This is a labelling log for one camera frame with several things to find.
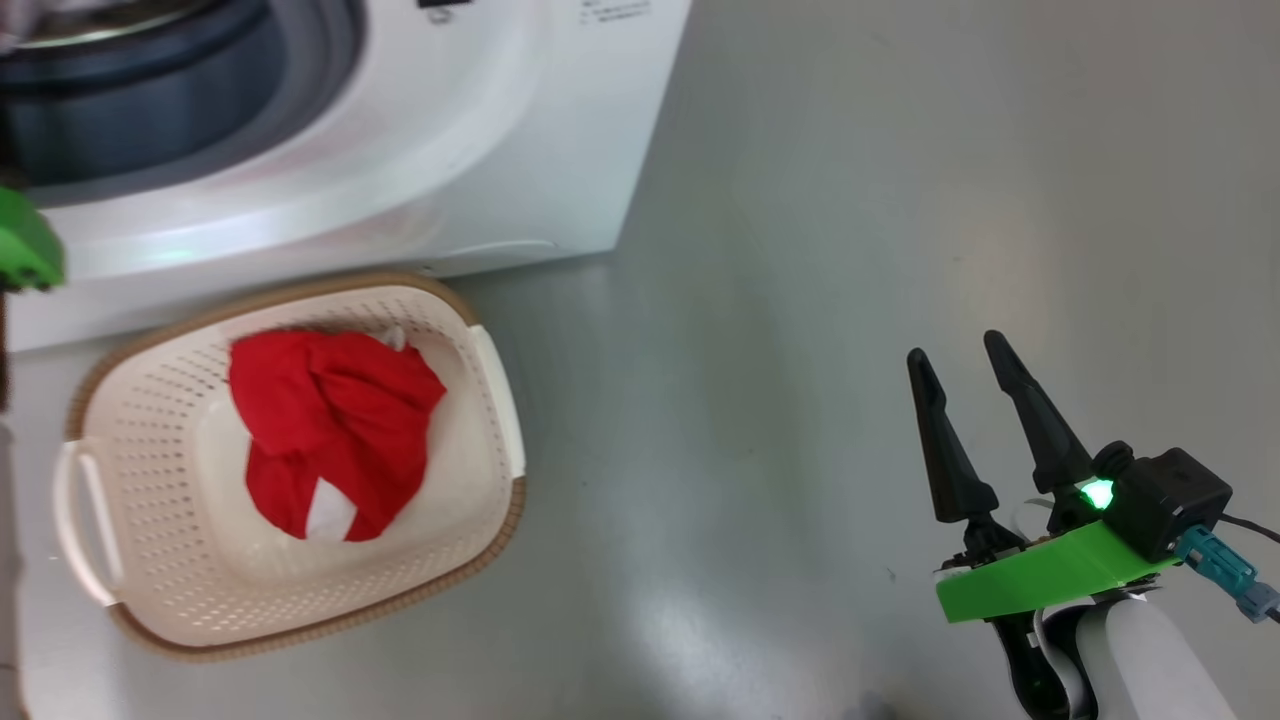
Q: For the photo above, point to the printed text label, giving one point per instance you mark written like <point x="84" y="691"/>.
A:
<point x="615" y="10"/>

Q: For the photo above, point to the blue-grey door gasket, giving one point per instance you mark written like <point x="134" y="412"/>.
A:
<point x="150" y="120"/>

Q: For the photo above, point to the red garment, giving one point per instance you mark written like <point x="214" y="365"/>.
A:
<point x="330" y="430"/>

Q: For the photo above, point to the steel washing machine drum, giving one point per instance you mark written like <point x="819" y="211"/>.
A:
<point x="100" y="25"/>

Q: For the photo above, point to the black door latch socket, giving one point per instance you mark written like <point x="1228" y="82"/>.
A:
<point x="443" y="5"/>

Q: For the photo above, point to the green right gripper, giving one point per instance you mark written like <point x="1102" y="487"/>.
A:
<point x="1050" y="575"/>

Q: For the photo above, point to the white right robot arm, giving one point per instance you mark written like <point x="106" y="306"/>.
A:
<point x="1150" y="660"/>

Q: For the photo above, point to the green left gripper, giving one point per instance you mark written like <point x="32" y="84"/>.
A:
<point x="25" y="245"/>

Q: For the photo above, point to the cream perforated laundry basket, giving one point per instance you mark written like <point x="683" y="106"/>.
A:
<point x="150" y="560"/>

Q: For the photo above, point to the white washing machine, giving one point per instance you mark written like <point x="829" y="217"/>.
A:
<point x="500" y="150"/>

